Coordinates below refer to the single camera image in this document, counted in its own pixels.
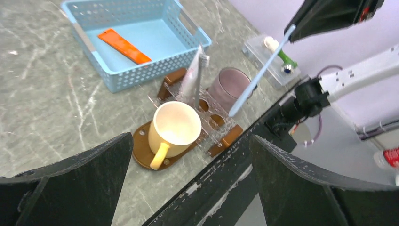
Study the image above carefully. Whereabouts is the red capped bottle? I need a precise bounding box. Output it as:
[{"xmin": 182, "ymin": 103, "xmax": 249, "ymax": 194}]
[{"xmin": 373, "ymin": 147, "xmax": 399, "ymax": 170}]

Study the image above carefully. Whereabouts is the light blue toothbrush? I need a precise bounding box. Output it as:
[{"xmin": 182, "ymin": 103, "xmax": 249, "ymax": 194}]
[{"xmin": 228, "ymin": 24, "xmax": 296, "ymax": 117}]

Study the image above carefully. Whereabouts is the clear plastic container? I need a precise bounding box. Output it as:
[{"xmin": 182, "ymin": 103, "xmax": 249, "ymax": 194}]
[{"xmin": 242, "ymin": 34, "xmax": 302, "ymax": 91}]

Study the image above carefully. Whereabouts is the light blue plastic basket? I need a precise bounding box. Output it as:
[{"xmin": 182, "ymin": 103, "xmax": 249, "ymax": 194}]
[{"xmin": 61, "ymin": 0, "xmax": 212, "ymax": 93}]

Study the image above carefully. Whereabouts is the yellow ceramic mug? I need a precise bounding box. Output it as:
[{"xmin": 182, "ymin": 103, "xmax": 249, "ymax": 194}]
[{"xmin": 148, "ymin": 101, "xmax": 202, "ymax": 170}]

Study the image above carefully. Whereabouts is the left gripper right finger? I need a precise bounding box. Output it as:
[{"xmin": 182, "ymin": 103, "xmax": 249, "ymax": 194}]
[{"xmin": 249, "ymin": 135, "xmax": 399, "ymax": 226}]

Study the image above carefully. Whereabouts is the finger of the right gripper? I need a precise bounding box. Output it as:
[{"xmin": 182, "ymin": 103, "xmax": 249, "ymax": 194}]
[{"xmin": 284, "ymin": 0, "xmax": 384, "ymax": 43}]

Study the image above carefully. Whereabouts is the green item in container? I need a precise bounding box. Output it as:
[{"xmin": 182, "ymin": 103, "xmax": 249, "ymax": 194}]
[{"xmin": 263, "ymin": 36, "xmax": 298, "ymax": 74}]

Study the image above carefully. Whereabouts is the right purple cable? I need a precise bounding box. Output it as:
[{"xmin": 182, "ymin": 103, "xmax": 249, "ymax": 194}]
[{"xmin": 303, "ymin": 65, "xmax": 343, "ymax": 148}]

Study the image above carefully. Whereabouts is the brown oval wooden tray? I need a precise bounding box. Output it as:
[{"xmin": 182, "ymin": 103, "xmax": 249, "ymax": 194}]
[{"xmin": 132, "ymin": 121, "xmax": 197, "ymax": 170}]

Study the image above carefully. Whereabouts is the mauve ceramic cup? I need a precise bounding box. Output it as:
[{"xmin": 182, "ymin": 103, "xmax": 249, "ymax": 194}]
[{"xmin": 207, "ymin": 67, "xmax": 251, "ymax": 113}]

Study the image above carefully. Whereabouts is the orange toothpaste tube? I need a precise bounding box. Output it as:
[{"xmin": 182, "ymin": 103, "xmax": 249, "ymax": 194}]
[{"xmin": 97, "ymin": 29, "xmax": 152, "ymax": 65}]

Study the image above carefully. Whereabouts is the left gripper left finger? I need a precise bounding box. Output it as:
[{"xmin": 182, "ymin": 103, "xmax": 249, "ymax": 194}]
[{"xmin": 0, "ymin": 132, "xmax": 133, "ymax": 226}]

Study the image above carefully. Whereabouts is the clear holder with brown ends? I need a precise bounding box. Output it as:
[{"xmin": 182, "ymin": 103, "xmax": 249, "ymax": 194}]
[{"xmin": 150, "ymin": 68, "xmax": 243, "ymax": 157}]

